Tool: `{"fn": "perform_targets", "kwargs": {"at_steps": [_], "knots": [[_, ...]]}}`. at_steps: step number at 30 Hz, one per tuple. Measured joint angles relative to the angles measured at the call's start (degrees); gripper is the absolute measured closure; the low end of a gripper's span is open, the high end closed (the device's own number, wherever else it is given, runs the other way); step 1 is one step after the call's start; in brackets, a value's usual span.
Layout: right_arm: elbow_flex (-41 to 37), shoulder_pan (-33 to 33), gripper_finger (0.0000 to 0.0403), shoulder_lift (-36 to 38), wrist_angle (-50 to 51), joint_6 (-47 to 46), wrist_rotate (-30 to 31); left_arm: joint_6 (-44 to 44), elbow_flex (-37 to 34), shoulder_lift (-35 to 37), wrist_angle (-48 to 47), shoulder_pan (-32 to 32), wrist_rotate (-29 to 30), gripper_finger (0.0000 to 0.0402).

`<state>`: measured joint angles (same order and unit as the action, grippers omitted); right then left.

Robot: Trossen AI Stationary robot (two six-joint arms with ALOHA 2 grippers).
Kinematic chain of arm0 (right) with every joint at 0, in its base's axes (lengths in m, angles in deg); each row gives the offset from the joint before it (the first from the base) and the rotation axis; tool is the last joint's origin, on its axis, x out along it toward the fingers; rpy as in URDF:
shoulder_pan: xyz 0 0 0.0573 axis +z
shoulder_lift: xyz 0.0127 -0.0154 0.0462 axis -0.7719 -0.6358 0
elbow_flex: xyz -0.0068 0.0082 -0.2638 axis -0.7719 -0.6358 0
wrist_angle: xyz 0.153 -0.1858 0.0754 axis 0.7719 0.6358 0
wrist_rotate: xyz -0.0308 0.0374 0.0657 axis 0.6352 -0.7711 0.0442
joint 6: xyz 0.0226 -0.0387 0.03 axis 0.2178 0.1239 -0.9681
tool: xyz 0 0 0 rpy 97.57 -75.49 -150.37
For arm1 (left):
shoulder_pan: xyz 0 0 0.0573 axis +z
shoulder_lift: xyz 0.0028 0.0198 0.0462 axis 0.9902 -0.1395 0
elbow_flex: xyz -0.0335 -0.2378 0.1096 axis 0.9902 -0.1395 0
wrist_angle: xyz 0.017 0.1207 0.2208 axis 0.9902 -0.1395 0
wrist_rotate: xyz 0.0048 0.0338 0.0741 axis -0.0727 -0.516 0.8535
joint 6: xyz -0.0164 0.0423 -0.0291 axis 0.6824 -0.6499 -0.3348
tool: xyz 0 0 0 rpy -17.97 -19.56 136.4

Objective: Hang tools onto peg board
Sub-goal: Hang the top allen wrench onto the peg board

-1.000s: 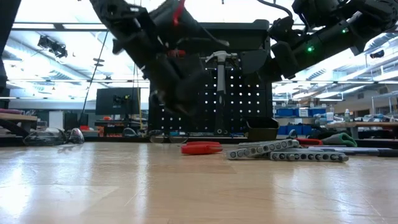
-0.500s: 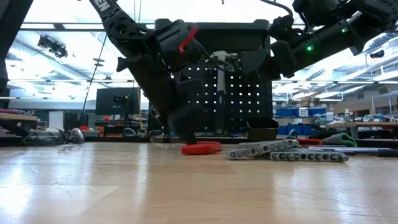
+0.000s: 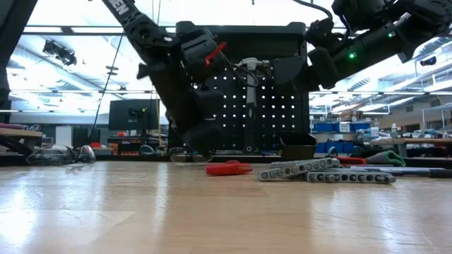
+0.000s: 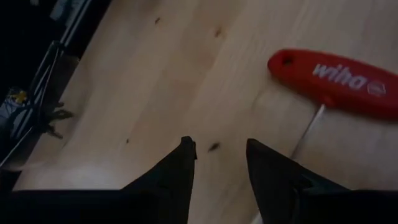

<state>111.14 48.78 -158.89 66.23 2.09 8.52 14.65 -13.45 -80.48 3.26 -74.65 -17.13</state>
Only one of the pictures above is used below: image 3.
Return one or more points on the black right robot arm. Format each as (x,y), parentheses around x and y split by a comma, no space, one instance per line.
(416,14)

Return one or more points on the black monitor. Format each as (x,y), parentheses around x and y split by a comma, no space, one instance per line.
(134,114)

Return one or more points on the black pegboard box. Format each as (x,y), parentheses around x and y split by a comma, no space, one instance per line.
(287,70)

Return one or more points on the black pegboard tool cart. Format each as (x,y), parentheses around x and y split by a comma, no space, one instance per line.
(247,39)

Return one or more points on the white bottle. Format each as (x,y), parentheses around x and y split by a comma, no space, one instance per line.
(394,131)

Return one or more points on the wide blue storage bin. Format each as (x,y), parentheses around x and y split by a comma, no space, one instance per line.
(332,147)

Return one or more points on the red flat tool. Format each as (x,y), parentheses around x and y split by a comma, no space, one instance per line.
(349,161)

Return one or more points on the small red container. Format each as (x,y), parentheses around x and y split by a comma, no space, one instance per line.
(96,145)

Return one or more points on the green grey curved object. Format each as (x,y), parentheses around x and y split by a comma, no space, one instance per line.
(386,158)

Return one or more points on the white box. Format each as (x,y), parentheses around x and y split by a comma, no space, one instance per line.
(63,137)

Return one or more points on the black ceiling-mounted device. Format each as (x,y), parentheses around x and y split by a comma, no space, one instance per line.
(60,53)

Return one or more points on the wooden side bench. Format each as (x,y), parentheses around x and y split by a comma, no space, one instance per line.
(21,133)

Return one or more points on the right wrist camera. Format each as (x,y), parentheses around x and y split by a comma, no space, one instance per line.
(323,68)

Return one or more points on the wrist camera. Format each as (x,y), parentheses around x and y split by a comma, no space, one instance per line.
(203,139)
(323,68)

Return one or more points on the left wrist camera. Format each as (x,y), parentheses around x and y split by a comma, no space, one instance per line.
(203,139)

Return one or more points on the small black ceiling camera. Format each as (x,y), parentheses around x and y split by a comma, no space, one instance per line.
(428,61)

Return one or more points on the black aluminium table frame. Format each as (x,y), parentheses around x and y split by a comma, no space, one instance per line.
(123,158)

